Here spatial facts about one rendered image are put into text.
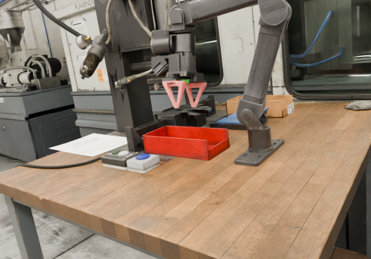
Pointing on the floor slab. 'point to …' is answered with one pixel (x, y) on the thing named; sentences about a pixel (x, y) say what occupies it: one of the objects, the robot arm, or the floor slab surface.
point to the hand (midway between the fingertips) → (185, 104)
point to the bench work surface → (213, 194)
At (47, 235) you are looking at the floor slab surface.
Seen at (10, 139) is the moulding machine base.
